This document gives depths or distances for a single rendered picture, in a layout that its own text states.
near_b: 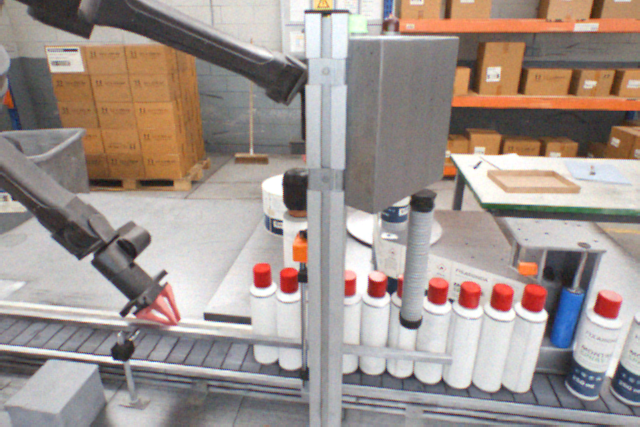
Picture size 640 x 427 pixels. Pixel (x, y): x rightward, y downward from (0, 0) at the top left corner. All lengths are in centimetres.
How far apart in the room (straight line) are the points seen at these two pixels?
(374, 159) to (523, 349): 48
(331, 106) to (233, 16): 481
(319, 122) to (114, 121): 387
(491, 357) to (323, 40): 59
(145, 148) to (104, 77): 72
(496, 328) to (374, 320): 20
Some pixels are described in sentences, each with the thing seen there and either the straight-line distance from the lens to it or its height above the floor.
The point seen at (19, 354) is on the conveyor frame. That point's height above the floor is 87.
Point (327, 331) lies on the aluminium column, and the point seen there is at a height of 110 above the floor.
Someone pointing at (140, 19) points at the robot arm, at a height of 150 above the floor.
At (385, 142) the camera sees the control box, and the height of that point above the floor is 137.
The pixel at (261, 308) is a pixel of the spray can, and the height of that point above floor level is 101.
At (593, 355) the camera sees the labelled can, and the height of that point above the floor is 98.
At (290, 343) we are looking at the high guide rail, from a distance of 76.
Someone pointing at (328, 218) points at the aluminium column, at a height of 127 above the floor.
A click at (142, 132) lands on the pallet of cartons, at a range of 416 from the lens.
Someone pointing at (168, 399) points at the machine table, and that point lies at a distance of 90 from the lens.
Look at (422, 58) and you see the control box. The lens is 47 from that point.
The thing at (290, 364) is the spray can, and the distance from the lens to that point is 82.
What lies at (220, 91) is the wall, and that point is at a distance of 534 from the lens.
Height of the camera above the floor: 148
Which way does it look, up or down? 21 degrees down
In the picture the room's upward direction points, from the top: straight up
